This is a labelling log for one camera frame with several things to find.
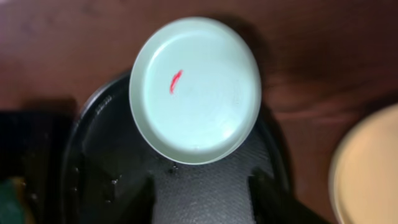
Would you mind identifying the green and yellow sponge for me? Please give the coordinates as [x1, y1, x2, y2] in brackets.
[1, 179, 25, 224]

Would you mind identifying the black round tray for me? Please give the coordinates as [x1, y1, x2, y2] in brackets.
[61, 72, 290, 223]

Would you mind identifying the light blue plate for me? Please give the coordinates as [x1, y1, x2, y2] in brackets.
[129, 17, 262, 165]

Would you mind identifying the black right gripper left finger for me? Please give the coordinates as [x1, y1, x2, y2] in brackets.
[79, 158, 155, 224]

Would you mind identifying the black rectangular tray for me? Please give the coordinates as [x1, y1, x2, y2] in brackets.
[1, 98, 78, 223]

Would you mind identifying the yellow plate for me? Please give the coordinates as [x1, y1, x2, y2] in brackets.
[328, 105, 397, 224]

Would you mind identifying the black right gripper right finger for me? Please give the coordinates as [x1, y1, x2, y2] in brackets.
[248, 169, 328, 224]

